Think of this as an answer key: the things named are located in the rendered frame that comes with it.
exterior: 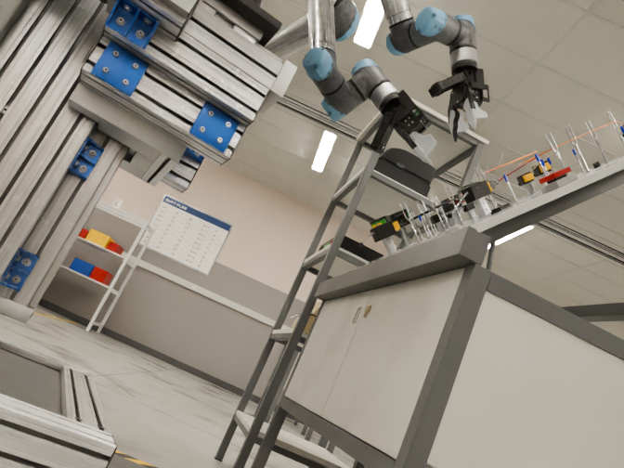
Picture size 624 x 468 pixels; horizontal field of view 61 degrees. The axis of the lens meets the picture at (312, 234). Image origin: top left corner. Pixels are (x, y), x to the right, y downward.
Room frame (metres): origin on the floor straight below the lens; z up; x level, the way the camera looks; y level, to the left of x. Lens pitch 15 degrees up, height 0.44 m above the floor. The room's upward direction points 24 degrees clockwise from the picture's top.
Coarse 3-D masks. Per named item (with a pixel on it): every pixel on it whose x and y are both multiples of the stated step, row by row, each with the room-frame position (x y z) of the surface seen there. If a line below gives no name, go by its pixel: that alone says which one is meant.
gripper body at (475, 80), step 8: (456, 64) 1.28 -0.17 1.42; (464, 64) 1.27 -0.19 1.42; (472, 64) 1.26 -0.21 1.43; (456, 72) 1.31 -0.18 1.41; (464, 72) 1.28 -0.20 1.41; (472, 72) 1.29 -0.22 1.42; (480, 72) 1.29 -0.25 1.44; (464, 80) 1.28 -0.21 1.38; (472, 80) 1.29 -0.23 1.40; (480, 80) 1.29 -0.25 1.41; (456, 88) 1.29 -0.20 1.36; (464, 88) 1.26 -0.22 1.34; (472, 88) 1.27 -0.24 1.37; (480, 88) 1.27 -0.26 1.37; (456, 96) 1.30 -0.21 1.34; (464, 96) 1.26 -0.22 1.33; (480, 96) 1.29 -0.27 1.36; (488, 96) 1.28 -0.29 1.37; (456, 104) 1.30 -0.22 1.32; (480, 104) 1.29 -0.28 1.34
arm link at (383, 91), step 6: (384, 84) 1.28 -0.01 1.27; (390, 84) 1.28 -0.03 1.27; (378, 90) 1.28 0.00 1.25; (384, 90) 1.28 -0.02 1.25; (390, 90) 1.27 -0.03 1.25; (396, 90) 1.28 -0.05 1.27; (372, 96) 1.30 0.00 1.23; (378, 96) 1.29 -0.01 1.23; (384, 96) 1.28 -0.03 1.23; (372, 102) 1.32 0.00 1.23; (378, 102) 1.29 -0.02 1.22; (378, 108) 1.31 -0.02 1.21
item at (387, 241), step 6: (390, 222) 1.55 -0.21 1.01; (372, 228) 1.56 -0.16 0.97; (378, 228) 1.55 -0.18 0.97; (384, 228) 1.55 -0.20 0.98; (390, 228) 1.55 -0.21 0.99; (372, 234) 1.58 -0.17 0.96; (378, 234) 1.55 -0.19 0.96; (384, 234) 1.55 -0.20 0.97; (390, 234) 1.55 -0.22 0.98; (378, 240) 1.57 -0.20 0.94; (384, 240) 1.57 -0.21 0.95; (390, 240) 1.57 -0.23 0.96; (360, 246) 1.57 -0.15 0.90; (390, 246) 1.57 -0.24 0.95; (390, 252) 1.57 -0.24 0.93; (396, 252) 1.56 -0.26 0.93
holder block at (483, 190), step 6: (474, 186) 1.28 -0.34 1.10; (480, 186) 1.28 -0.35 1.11; (486, 186) 1.29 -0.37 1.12; (462, 192) 1.31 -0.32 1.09; (468, 192) 1.29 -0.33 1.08; (474, 192) 1.28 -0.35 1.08; (480, 192) 1.28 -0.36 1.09; (486, 192) 1.29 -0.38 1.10; (468, 198) 1.30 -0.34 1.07; (474, 198) 1.28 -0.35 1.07; (480, 198) 1.29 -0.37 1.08
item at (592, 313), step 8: (600, 304) 1.41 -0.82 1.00; (608, 304) 1.38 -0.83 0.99; (616, 304) 1.35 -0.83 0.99; (576, 312) 1.49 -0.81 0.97; (584, 312) 1.46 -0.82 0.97; (592, 312) 1.43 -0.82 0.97; (600, 312) 1.40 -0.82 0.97; (608, 312) 1.37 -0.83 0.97; (616, 312) 1.34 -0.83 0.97; (592, 320) 1.46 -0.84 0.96; (600, 320) 1.43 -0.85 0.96; (608, 320) 1.40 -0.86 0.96; (616, 320) 1.38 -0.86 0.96
